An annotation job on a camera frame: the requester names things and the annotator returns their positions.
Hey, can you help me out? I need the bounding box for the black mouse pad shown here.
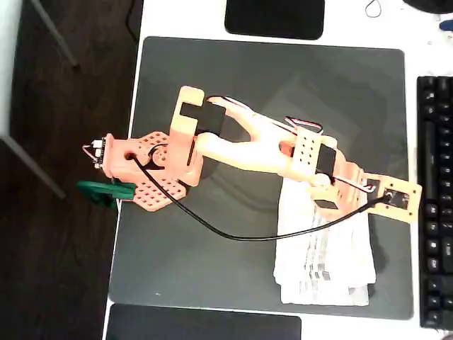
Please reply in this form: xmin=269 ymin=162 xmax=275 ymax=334
xmin=224 ymin=0 xmax=325 ymax=40

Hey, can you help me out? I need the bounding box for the thin black wire loop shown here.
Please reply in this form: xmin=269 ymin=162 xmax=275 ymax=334
xmin=365 ymin=0 xmax=384 ymax=18

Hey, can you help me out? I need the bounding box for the black camera cable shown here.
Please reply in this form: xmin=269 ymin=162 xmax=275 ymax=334
xmin=131 ymin=154 xmax=389 ymax=241

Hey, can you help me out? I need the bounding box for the white striped towel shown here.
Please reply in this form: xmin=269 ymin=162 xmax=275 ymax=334
xmin=272 ymin=176 xmax=378 ymax=307

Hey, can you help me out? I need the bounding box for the black keyboard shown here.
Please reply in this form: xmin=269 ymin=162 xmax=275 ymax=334
xmin=416 ymin=75 xmax=453 ymax=329

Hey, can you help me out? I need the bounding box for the large dark grey mat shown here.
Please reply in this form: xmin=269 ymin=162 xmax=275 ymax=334
xmin=108 ymin=35 xmax=415 ymax=322

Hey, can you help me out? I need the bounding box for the black rectangular pad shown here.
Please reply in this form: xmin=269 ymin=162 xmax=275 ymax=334
xmin=105 ymin=303 xmax=303 ymax=340

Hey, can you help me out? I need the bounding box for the dark rounded object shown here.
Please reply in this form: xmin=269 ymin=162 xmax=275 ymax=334
xmin=402 ymin=0 xmax=453 ymax=15

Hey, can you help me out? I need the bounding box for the tan gripper camera mount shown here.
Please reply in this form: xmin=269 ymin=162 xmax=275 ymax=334
xmin=364 ymin=172 xmax=424 ymax=225

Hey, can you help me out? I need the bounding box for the grey metal leg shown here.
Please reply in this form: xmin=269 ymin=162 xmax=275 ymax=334
xmin=30 ymin=0 xmax=79 ymax=68

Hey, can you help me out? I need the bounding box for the green table clamp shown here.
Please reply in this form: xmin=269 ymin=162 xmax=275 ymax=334
xmin=76 ymin=179 xmax=137 ymax=210

